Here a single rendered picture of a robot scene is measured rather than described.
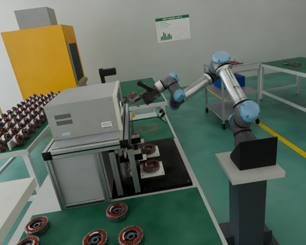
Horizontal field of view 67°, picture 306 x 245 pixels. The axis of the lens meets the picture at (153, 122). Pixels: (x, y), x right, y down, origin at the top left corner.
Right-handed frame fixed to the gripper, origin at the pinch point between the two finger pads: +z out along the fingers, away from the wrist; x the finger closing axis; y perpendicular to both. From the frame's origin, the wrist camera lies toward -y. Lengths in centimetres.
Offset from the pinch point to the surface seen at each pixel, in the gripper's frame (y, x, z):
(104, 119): -6.6, -28.6, 13.2
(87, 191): 19, -41, 42
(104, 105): -13.2, -28.7, 8.0
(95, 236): 28, -67, 39
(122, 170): 32.8, -14.7, 28.8
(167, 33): 17, 512, -113
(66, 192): 13, -41, 52
